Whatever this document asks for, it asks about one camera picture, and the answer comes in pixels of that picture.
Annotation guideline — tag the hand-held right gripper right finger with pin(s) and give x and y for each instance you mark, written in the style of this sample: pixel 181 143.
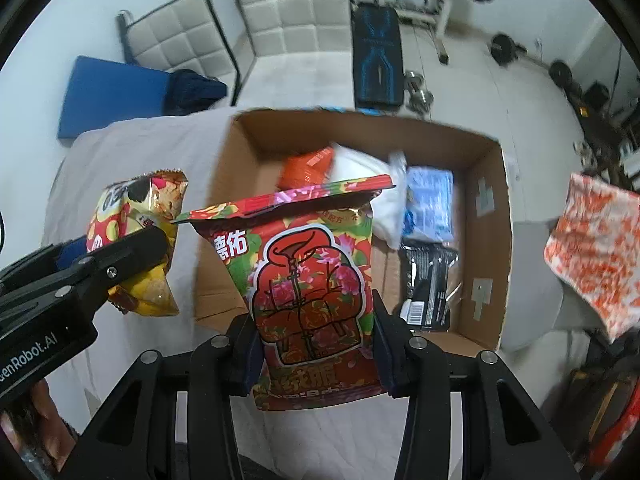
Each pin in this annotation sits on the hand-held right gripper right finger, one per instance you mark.
pixel 385 355

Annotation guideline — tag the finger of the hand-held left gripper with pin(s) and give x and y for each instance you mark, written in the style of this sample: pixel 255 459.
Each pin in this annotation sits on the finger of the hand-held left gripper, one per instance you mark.
pixel 125 260
pixel 70 252

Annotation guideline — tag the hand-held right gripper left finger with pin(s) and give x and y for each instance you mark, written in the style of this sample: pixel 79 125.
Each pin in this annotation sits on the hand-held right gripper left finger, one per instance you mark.
pixel 245 360

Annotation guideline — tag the yellow snack packet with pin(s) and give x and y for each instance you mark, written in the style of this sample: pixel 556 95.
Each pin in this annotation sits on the yellow snack packet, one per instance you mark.
pixel 130 210

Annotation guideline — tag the black packet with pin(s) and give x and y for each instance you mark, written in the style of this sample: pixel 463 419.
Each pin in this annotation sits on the black packet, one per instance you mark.
pixel 427 280

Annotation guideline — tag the red floral snack packet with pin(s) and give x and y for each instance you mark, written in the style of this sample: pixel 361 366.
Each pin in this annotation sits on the red floral snack packet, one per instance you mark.
pixel 310 280

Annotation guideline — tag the cardboard box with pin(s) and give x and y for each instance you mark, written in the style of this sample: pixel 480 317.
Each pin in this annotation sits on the cardboard box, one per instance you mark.
pixel 480 280

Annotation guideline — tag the blue tissue pack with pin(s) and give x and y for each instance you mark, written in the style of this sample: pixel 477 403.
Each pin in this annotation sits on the blue tissue pack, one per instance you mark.
pixel 430 205

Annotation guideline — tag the white soft pouch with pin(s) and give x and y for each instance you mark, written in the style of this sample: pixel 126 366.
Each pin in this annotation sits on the white soft pouch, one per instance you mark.
pixel 365 162

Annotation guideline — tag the small orange snack packet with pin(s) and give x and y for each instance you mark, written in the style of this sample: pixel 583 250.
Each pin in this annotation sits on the small orange snack packet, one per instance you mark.
pixel 305 167

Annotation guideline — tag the person's left hand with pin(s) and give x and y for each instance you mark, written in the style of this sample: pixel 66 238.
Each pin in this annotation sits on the person's left hand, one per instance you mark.
pixel 45 420

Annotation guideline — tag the grey table cloth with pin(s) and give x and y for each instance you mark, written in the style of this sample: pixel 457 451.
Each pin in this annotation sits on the grey table cloth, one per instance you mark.
pixel 150 150

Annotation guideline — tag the person's dark grey clothing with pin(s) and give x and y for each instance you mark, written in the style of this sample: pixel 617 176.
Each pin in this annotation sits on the person's dark grey clothing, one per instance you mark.
pixel 300 471

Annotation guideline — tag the blue foam mat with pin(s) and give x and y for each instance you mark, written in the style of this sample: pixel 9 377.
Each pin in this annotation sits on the blue foam mat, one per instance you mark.
pixel 110 95

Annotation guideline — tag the grey chair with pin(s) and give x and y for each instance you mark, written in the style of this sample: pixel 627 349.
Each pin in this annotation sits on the grey chair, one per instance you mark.
pixel 535 270

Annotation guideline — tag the dark blue cloth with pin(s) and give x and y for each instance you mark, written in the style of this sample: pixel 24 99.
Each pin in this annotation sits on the dark blue cloth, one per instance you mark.
pixel 192 90

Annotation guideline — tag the brown box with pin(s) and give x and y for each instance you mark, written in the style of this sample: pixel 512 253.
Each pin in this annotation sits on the brown box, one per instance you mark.
pixel 600 405

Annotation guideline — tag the white padded chair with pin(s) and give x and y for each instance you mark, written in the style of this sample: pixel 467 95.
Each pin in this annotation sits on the white padded chair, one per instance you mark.
pixel 290 10
pixel 175 35

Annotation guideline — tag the orange white printed cloth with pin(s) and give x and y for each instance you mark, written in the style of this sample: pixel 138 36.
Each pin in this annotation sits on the orange white printed cloth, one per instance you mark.
pixel 595 240

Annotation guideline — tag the red plastic bag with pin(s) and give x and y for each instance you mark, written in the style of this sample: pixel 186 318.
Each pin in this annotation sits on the red plastic bag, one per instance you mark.
pixel 615 440

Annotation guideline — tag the metal dumbbell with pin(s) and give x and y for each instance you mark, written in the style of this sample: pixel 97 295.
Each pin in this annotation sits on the metal dumbbell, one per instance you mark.
pixel 417 92

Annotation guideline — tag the black weight bench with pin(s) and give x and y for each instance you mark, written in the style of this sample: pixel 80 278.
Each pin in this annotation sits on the black weight bench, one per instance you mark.
pixel 375 55

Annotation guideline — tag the short barbell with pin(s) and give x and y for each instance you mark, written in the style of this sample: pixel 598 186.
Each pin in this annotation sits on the short barbell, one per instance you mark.
pixel 502 49

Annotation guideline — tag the black round object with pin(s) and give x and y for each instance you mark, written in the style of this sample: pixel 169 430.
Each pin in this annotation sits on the black round object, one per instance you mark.
pixel 596 96

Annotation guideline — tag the white barbell rack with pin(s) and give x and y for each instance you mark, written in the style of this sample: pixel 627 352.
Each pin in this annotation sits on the white barbell rack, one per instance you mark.
pixel 442 10

